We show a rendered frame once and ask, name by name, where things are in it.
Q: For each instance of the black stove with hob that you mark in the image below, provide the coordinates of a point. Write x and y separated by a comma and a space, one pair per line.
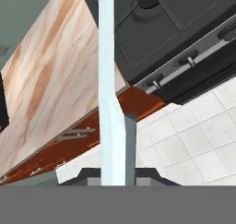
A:
147, 34

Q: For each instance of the black stove knob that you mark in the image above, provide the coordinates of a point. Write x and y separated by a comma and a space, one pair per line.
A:
188, 56
154, 79
228, 32

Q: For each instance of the red-brown cupboard front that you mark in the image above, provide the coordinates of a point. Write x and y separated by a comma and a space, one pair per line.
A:
46, 160

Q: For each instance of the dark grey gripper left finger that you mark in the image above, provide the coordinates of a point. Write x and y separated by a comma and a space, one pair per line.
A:
90, 174

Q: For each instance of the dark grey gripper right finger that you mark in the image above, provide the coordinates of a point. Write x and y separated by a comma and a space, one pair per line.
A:
130, 147

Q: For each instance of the black appliance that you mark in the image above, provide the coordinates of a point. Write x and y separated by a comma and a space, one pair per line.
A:
3, 104

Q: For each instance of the pale blue spatula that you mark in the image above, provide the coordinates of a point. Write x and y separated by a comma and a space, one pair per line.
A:
107, 80

